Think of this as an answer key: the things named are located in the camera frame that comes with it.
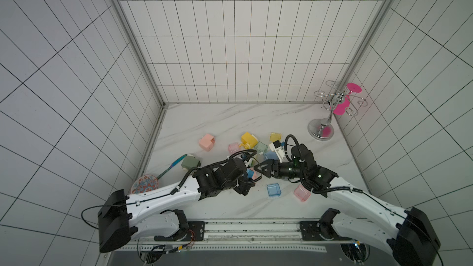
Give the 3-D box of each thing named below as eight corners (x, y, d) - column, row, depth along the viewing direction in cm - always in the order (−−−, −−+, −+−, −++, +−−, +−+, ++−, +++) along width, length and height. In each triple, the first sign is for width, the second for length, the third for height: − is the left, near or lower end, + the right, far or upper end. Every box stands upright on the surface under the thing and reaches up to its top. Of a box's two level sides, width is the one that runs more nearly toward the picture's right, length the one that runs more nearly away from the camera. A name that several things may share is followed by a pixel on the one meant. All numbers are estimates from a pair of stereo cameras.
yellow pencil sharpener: (238, 145, 100) (238, 142, 98) (244, 134, 105) (244, 131, 103) (253, 152, 98) (253, 149, 95) (258, 140, 102) (259, 137, 100)
